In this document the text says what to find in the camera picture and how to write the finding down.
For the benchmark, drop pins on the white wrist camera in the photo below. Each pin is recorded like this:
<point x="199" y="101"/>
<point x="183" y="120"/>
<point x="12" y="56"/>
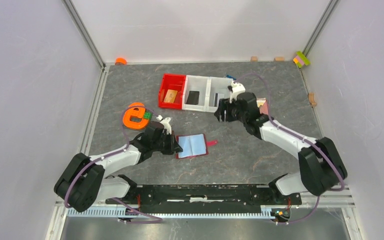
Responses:
<point x="235" y="88"/>
<point x="165" y="121"/>

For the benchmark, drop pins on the red card holder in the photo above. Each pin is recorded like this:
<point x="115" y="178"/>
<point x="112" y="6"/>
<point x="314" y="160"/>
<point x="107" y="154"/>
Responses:
<point x="195" y="145"/>

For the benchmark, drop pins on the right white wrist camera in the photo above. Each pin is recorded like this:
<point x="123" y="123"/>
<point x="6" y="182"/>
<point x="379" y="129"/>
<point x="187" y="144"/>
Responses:
<point x="235" y="88"/>

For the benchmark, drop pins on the blue object behind bin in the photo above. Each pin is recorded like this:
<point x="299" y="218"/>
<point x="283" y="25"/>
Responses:
<point x="230" y="77"/>

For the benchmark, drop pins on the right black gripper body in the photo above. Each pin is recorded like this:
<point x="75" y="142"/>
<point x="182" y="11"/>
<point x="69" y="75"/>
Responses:
<point x="232" y="113"/>

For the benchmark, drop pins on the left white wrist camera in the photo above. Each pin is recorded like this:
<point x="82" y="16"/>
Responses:
<point x="165" y="121"/>

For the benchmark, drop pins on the orange letter e toy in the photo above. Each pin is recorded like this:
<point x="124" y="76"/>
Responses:
<point x="133" y="117"/>

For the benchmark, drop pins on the aluminium frame rail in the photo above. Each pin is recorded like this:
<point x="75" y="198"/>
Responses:
<point x="114" y="207"/>

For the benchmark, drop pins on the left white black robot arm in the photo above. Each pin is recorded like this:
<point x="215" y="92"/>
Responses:
<point x="86" y="179"/>

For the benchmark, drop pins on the small wooden block right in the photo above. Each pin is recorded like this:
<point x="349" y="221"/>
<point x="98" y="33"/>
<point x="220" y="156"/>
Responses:
<point x="279" y="59"/>

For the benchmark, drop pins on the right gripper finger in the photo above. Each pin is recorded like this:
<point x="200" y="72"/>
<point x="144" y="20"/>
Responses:
<point x="221" y="114"/>
<point x="224" y="104"/>

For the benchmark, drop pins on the black credit card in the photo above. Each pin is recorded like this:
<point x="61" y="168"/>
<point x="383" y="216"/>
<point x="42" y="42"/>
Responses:
<point x="193" y="97"/>

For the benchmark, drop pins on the orange tape roll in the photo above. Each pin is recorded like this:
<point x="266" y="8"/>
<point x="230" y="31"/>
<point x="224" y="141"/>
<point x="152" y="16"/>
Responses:
<point x="120" y="61"/>

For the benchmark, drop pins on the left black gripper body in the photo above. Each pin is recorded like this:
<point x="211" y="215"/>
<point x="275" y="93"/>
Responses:
<point x="165" y="144"/>

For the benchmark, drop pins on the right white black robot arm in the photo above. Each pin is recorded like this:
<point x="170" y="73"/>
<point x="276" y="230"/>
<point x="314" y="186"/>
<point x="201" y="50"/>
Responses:
<point x="320" y="165"/>

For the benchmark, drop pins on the wooden arch block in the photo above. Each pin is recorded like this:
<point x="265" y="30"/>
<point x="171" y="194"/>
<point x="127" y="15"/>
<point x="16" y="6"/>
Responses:
<point x="311" y="99"/>

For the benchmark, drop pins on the white two-compartment bin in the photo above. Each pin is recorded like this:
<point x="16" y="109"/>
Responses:
<point x="207" y="86"/>

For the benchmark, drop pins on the colourful stacked toy bricks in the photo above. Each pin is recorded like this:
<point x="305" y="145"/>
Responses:
<point x="301" y="60"/>

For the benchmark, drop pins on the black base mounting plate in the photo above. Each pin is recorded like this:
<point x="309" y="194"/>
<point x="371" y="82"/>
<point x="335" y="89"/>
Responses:
<point x="206" y="198"/>

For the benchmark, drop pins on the red plastic bin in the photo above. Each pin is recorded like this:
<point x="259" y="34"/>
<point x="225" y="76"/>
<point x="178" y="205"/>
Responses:
<point x="173" y="82"/>

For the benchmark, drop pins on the small wooden block left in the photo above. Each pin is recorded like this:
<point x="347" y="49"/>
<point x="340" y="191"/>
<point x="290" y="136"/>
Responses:
<point x="254" y="59"/>

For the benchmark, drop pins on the gold striped credit card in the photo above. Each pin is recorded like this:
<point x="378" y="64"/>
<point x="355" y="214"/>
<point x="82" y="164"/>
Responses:
<point x="170" y="96"/>

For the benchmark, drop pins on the green toy brick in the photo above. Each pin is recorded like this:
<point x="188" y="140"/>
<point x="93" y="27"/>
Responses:
<point x="147" y="115"/>

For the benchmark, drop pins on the small wooden block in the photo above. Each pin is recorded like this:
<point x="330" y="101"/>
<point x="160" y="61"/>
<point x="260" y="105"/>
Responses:
<point x="279" y="59"/>
<point x="254" y="59"/>

